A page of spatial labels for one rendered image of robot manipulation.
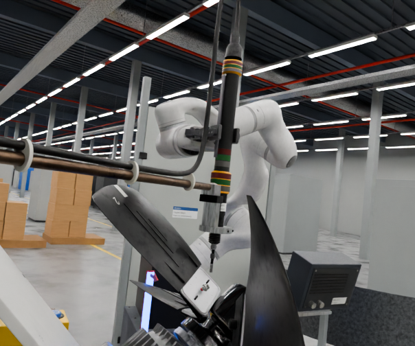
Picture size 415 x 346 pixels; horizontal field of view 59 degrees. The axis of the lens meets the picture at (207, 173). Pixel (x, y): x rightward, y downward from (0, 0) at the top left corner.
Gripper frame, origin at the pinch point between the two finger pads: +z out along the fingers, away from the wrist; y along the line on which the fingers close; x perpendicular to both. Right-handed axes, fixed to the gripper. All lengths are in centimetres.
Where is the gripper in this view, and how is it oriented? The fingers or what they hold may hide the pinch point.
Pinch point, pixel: (224, 134)
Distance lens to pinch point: 79.8
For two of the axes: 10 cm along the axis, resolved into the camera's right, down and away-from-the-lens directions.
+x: 1.0, -9.9, 0.6
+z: 4.7, 0.0, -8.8
